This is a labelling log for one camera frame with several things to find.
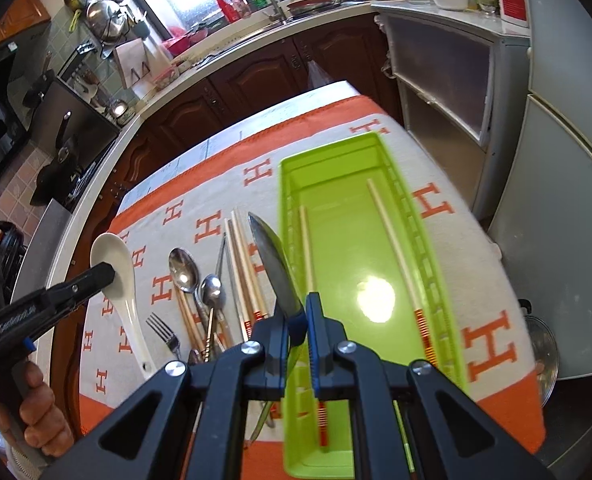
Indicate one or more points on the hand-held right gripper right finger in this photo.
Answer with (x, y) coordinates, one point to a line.
(316, 355)

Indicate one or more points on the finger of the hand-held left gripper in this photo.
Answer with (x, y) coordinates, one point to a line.
(93, 280)

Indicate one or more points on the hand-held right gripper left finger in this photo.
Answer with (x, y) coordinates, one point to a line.
(298, 332)

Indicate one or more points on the white ceramic spoon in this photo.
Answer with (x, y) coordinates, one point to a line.
(120, 280)

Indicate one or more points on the large metal spoon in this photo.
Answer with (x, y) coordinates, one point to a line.
(276, 270)

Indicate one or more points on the wooden chopstick red striped end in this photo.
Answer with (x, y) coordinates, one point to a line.
(252, 265)
(396, 255)
(307, 260)
(244, 266)
(185, 312)
(235, 275)

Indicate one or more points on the green plastic utensil tray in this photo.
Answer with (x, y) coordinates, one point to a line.
(356, 240)

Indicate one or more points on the person's left hand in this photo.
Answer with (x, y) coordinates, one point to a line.
(35, 405)

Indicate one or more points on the metal fork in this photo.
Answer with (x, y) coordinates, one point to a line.
(163, 330)

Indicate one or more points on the medium metal spoon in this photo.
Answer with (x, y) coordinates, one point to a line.
(183, 270)

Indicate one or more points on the thin metal chopstick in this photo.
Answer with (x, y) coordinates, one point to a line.
(221, 255)

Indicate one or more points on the black frying pan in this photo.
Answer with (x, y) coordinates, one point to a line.
(58, 170)

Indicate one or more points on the thin green stick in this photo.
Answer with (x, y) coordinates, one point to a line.
(406, 435)

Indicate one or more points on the orange white printed blanket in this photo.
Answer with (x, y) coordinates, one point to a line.
(200, 195)

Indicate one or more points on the black gas stove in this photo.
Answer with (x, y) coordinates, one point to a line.
(90, 125)

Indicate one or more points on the white cutting board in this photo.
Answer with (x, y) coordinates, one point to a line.
(130, 62)

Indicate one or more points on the glass pot lid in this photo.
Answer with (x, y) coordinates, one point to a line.
(541, 355)

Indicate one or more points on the pink plastic basket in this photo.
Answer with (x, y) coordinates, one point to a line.
(185, 42)

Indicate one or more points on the brown wooden kitchen cabinet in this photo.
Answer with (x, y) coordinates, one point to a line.
(256, 75)

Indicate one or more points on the grey refrigerator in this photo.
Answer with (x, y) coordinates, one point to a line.
(566, 210)

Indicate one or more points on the red spray bottle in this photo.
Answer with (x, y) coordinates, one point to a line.
(223, 5)

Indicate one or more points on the white bowl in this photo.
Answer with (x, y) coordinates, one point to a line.
(449, 1)

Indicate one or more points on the red label container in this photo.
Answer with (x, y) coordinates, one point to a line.
(512, 0)

